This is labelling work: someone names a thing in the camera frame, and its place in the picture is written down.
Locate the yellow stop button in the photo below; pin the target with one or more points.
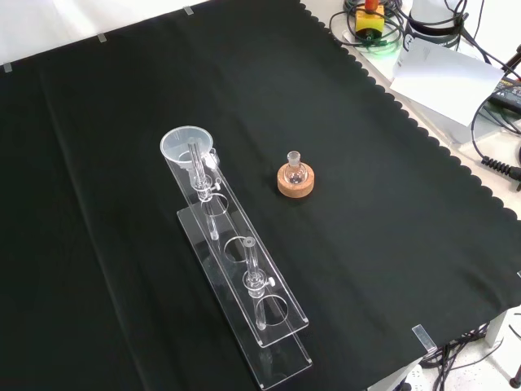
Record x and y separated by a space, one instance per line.
368 22

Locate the white power strip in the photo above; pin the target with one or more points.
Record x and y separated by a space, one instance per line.
409 379

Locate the clear plastic funnel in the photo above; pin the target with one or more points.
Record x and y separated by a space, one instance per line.
179 142

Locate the black cloth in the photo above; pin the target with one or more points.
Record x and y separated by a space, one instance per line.
366 244

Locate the clear glass weighing funnel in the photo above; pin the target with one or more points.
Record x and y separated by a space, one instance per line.
211 161

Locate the clear acrylic funnel stand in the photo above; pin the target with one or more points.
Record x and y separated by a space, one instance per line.
228 228

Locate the white paper sheet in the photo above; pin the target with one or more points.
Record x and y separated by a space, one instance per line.
443 77

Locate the black power adapter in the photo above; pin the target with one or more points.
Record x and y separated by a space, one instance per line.
509 91

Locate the white table leg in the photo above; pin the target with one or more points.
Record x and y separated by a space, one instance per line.
496 328

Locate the small round-bottom glass flask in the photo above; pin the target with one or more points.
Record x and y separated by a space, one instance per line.
295 173

